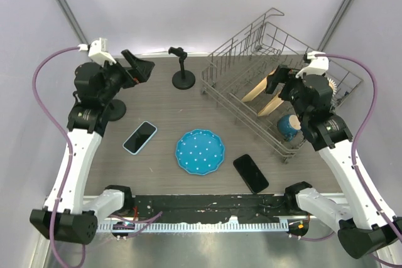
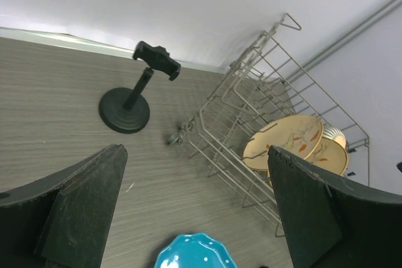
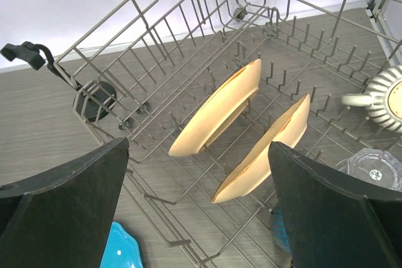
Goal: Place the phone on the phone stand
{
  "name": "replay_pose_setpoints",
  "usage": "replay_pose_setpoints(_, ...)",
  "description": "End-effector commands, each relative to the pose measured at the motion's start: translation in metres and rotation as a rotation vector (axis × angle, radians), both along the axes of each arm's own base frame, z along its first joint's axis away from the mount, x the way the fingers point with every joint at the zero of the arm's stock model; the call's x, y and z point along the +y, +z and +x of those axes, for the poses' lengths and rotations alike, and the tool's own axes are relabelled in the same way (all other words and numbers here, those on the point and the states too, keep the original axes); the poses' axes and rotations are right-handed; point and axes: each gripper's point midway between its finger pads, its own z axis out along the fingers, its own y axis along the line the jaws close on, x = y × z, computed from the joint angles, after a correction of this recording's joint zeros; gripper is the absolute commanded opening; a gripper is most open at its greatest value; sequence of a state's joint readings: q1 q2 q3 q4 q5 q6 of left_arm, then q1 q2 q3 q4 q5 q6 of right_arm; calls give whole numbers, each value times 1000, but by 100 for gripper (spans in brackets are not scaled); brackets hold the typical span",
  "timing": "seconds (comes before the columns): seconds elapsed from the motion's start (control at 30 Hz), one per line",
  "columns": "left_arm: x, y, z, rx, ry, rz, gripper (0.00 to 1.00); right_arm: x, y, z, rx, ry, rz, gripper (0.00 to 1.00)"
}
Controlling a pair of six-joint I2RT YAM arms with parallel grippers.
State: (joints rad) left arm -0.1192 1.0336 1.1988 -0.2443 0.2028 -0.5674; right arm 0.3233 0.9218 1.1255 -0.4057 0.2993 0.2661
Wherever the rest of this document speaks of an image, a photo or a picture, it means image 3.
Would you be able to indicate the blue mug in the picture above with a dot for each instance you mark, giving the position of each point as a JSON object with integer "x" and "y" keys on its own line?
{"x": 277, "y": 228}

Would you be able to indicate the beige plate, rear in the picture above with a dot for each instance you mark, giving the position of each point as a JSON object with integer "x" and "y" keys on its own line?
{"x": 219, "y": 111}

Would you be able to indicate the clear glass cup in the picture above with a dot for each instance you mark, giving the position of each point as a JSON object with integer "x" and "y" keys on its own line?
{"x": 373, "y": 166}

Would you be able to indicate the grey wire dish rack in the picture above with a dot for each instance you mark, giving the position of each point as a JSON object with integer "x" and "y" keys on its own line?
{"x": 165, "y": 58}

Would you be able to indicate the beige plate, front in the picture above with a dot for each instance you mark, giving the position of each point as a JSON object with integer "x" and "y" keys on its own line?
{"x": 255, "y": 167}

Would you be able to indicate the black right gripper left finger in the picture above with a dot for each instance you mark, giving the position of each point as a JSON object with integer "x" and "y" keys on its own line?
{"x": 62, "y": 217}

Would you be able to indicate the blue polka dot plate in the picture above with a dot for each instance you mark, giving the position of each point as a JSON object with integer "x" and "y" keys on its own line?
{"x": 122, "y": 250}

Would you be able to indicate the black phone stand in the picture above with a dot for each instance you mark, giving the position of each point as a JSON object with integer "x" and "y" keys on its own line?
{"x": 93, "y": 102}

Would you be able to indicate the beige plate, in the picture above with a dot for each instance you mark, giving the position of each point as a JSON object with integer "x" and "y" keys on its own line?
{"x": 219, "y": 111}
{"x": 255, "y": 167}

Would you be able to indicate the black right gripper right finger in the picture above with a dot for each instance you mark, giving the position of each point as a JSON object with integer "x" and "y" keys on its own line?
{"x": 333, "y": 219}

